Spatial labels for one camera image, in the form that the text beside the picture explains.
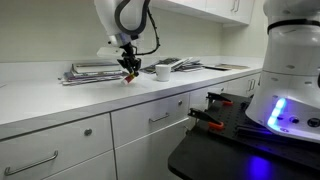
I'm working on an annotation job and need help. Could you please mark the stack of magazines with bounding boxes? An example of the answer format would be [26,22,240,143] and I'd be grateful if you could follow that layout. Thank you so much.
[60,68,129,87]

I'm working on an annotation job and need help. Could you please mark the metal handle of medium drawer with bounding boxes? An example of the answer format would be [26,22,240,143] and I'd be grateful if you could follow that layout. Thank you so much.
[148,112,170,124]

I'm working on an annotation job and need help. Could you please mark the metal handle of wide drawer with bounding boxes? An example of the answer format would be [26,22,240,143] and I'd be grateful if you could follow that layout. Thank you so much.
[3,149,59,177]

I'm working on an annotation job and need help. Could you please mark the tan flat booklet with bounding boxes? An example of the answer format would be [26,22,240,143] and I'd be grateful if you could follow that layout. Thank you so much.
[216,63,250,70]

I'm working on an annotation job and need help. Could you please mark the dark patterned magazine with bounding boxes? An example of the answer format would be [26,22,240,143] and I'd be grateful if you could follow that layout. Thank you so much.
[139,57,189,74]

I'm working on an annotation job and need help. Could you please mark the black cable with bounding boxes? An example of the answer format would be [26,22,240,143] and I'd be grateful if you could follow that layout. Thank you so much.
[131,7,161,57]

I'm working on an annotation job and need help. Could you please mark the medium white drawer front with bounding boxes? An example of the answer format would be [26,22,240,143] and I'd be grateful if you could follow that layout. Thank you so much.
[110,92,191,148]

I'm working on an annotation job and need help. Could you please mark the grey cable sleeve loop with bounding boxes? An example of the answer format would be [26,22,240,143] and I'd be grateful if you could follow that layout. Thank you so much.
[114,0,152,37]

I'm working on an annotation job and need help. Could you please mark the dark flat folder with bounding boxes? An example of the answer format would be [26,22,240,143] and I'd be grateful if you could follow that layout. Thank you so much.
[203,64,231,72]

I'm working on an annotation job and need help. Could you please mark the black clamp orange handle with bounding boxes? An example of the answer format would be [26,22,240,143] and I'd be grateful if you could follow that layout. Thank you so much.
[187,107,225,131]
[205,92,234,108]

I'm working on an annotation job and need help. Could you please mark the black perforated mounting board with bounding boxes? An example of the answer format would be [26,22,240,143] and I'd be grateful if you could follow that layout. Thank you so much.
[196,92,320,151]

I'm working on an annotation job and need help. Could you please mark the wide white drawer front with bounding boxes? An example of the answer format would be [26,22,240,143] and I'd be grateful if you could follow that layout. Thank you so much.
[0,113,114,178]

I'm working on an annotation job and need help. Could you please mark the black robot table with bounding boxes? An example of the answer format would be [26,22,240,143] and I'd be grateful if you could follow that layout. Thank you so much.
[167,126,320,180]

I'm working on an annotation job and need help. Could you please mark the white wall cabinet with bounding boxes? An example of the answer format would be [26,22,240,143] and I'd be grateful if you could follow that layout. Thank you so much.
[149,0,256,26]

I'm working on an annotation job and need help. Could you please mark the white cabinet door below wide drawer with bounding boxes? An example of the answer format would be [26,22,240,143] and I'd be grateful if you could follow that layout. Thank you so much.
[43,149,118,180]

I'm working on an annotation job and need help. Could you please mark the narrow white drawer front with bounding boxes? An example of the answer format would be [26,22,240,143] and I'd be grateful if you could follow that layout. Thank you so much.
[189,81,231,111]

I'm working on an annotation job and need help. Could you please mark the white mug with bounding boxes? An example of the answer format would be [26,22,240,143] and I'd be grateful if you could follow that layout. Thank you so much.
[155,64,172,83]

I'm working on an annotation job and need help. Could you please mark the metal base door handles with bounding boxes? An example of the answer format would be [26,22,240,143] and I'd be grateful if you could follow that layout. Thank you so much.
[247,78,257,93]

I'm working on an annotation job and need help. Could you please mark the grey hardcover book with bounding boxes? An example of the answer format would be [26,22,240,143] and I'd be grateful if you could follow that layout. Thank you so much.
[71,62,123,75]

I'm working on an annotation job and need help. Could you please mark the white cabinet door below medium drawer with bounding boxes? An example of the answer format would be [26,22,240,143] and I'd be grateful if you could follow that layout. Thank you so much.
[114,118,192,180]

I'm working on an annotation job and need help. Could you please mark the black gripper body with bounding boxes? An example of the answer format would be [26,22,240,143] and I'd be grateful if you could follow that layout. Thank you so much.
[116,42,142,70]

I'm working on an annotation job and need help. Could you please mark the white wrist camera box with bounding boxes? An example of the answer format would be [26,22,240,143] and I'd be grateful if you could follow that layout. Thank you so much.
[96,46,125,59]

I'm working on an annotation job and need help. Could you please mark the white base cabinet double door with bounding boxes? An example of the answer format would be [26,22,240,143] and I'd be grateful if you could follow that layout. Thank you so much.
[228,73,262,98]

